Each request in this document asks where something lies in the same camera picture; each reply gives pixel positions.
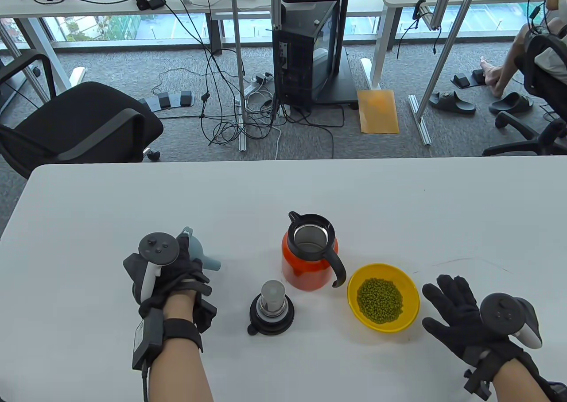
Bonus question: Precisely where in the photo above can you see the person's left hand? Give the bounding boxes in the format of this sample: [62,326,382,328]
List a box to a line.
[123,234,217,332]

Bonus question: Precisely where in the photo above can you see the person's right hand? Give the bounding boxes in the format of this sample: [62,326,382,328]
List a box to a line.
[422,274,539,376]

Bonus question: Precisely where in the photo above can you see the blue plastic funnel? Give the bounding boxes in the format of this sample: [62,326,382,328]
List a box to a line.
[179,227,221,271]

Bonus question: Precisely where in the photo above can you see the yellow plastic bowl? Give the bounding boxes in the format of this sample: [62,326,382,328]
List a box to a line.
[347,263,420,333]

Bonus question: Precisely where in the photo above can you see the pile of green mung beans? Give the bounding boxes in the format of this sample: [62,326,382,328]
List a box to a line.
[357,278,404,324]

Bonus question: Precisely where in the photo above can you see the black kettle lid steel stopper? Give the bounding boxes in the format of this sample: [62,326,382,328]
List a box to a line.
[247,280,295,336]

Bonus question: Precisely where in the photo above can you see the orange hot water kettle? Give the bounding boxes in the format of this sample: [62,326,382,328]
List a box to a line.
[281,212,347,292]

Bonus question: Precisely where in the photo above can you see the person's left forearm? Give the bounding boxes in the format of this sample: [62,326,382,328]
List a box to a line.
[148,294,213,402]

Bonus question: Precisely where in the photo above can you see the black left hand controller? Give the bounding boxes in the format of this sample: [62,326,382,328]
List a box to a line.
[139,232,180,303]

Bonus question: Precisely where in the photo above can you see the black hand controller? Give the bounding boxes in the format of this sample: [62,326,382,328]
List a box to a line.
[139,232,180,303]
[480,292,543,349]

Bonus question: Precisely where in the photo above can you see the black right hand controller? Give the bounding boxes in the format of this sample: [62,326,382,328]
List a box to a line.
[480,292,543,349]

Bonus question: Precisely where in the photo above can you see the grey foot pedals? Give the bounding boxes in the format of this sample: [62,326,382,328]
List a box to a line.
[141,91,195,112]

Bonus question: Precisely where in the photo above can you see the black office chair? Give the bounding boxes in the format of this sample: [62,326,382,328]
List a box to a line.
[0,50,164,179]
[482,32,567,157]

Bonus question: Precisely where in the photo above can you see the white power strip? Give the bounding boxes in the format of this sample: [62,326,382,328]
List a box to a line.
[244,71,273,99]

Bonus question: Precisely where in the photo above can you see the black slipper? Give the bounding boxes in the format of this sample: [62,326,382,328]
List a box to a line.
[429,91,476,115]
[489,92,534,115]

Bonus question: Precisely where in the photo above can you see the orange floor mat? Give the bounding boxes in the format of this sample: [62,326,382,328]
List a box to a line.
[357,89,400,134]

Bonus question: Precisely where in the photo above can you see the black foot pedal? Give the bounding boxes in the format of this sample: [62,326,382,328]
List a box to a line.
[451,69,488,87]

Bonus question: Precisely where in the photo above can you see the black computer tower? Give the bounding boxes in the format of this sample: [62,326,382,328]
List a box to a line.
[272,0,342,109]

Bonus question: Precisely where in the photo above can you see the black rolling stand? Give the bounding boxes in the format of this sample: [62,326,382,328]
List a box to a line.
[310,0,360,110]

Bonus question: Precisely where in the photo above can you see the black left wrist camera band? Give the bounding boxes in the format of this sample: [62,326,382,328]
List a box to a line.
[132,309,203,371]

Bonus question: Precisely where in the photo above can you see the bundle of floor cables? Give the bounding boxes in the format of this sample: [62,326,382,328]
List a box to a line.
[151,0,346,161]

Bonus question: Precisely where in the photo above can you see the aluminium frame post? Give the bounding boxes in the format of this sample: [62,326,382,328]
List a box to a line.
[229,0,249,151]
[408,0,481,146]

